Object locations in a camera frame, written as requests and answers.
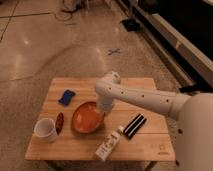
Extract orange ceramic bowl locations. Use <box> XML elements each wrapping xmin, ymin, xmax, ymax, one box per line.
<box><xmin>71</xmin><ymin>101</ymin><xmax>105</xmax><ymax>134</ymax></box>

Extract white plastic bottle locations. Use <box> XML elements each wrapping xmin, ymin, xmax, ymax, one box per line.
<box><xmin>95</xmin><ymin>126</ymin><xmax>124</xmax><ymax>161</ymax></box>

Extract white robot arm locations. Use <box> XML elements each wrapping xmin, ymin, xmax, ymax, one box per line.
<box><xmin>95</xmin><ymin>71</ymin><xmax>213</xmax><ymax>171</ymax></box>

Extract black white striped box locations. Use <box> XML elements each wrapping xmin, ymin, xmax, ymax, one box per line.
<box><xmin>123</xmin><ymin>114</ymin><xmax>146</xmax><ymax>139</ymax></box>

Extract blue sponge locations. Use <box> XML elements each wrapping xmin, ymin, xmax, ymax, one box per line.
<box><xmin>58</xmin><ymin>90</ymin><xmax>76</xmax><ymax>106</ymax></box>

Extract wooden folding table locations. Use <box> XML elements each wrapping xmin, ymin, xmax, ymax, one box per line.
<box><xmin>25</xmin><ymin>78</ymin><xmax>175</xmax><ymax>162</ymax></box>

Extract red brown oval object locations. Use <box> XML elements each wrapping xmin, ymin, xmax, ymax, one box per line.
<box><xmin>55</xmin><ymin>113</ymin><xmax>64</xmax><ymax>134</ymax></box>

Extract white mug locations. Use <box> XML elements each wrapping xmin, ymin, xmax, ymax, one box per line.
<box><xmin>34</xmin><ymin>118</ymin><xmax>57</xmax><ymax>142</ymax></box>

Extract black floor box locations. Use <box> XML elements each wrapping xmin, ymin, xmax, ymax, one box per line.
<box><xmin>121</xmin><ymin>19</ymin><xmax>140</xmax><ymax>32</ymax></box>

